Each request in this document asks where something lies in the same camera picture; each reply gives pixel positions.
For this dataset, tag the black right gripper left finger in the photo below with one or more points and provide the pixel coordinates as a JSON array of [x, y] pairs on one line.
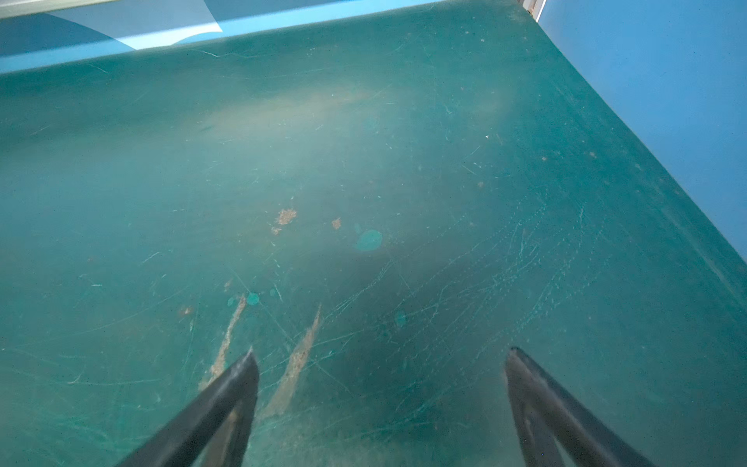
[[215, 427]]

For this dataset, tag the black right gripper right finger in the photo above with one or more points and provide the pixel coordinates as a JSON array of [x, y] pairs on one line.
[[546, 416]]

